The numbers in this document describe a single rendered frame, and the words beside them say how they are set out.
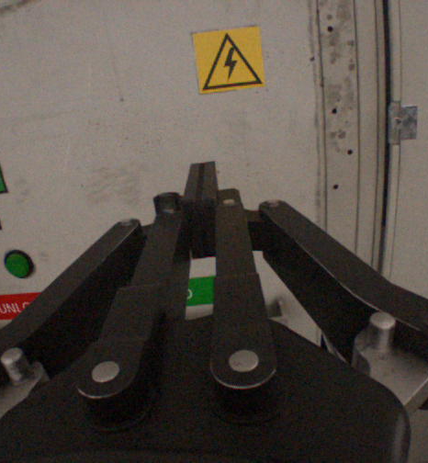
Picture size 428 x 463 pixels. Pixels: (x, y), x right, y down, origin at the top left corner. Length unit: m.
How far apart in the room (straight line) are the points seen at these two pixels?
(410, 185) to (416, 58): 0.18
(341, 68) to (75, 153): 0.36
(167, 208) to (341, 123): 0.41
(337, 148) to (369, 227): 0.14
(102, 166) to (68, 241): 0.09
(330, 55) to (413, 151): 0.18
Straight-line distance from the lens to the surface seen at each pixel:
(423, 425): 1.00
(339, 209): 0.57
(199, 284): 0.38
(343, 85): 0.53
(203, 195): 0.16
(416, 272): 0.66
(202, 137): 0.33
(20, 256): 0.41
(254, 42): 0.32
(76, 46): 0.34
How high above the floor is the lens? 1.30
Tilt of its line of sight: 24 degrees down
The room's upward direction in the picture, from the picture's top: 8 degrees counter-clockwise
